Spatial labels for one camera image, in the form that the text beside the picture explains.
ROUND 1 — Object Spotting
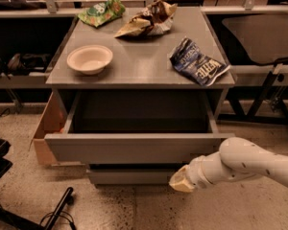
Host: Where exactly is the white paper bowl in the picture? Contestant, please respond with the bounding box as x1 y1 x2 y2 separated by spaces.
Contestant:
66 45 113 75

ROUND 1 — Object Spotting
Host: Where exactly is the grey drawer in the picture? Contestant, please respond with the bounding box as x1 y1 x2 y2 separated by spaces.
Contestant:
87 163 182 185
45 90 232 165

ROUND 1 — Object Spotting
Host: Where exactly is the blue kettle chip bag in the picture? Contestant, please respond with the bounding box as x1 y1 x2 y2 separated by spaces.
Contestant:
170 37 230 86

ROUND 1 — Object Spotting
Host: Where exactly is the brown crumpled chip bag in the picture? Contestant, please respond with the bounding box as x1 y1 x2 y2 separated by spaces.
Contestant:
115 1 178 37

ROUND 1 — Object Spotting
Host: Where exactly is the black stand base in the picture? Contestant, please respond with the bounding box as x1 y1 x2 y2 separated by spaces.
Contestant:
0 138 77 230

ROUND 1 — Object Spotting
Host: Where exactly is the grey lower drawer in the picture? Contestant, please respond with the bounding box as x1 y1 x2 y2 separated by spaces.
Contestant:
87 163 182 185

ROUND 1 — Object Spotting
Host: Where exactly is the grey drawer cabinet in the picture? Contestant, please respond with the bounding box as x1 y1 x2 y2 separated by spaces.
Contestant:
47 7 234 133

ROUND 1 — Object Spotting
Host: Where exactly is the grey top drawer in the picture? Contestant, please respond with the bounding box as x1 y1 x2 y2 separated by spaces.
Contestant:
45 90 232 165

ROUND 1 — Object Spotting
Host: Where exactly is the black chair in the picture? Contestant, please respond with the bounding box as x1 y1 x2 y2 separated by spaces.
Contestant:
218 13 288 126

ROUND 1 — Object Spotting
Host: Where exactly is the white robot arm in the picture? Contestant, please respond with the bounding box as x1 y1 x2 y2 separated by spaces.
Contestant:
169 137 288 193

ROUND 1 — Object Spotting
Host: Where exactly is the cardboard box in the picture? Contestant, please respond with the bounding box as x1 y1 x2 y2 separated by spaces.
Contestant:
32 94 81 166

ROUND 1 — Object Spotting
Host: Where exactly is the green chip bag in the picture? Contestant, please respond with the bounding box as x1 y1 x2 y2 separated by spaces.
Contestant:
78 0 126 28

